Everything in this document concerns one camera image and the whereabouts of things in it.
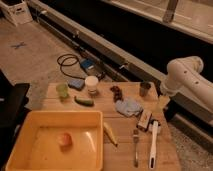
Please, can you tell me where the light blue cloth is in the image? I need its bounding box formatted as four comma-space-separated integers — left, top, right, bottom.
115, 98, 143, 117

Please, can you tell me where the green plastic cup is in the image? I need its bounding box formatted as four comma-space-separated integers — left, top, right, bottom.
56, 84, 69, 99

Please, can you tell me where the metal fork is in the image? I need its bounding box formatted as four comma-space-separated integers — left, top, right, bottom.
133, 129, 139, 167

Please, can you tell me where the green toy cucumber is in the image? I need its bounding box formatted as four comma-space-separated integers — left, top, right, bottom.
74, 96, 94, 106

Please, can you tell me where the metal cup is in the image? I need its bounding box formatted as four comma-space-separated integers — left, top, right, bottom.
139, 82, 151, 97

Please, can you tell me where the black cable loop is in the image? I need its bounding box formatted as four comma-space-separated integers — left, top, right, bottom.
56, 53, 86, 80

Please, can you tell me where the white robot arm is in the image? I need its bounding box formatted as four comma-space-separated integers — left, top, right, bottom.
160, 56, 213, 112

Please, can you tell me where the white handled brush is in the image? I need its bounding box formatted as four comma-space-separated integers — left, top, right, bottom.
149, 121, 158, 169

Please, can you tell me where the dark grape bunch toy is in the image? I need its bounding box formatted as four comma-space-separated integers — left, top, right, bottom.
110, 86, 123, 101

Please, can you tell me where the blue sponge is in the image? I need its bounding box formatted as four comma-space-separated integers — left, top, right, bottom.
68, 79, 85, 91

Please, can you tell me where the yellow plastic tub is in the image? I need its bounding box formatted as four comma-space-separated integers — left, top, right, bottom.
6, 111, 103, 171

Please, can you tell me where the white cardboard box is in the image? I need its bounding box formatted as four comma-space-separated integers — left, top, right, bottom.
0, 0, 32, 26

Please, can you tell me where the small brown white box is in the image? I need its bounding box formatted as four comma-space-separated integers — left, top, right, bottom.
137, 109, 152, 132

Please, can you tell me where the blue device on floor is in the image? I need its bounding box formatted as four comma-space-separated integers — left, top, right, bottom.
80, 59, 94, 70

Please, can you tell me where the white lidded cup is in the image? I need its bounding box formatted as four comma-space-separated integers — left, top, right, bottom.
85, 76, 99, 95

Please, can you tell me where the black chair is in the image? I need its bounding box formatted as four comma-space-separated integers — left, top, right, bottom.
0, 69, 30, 168

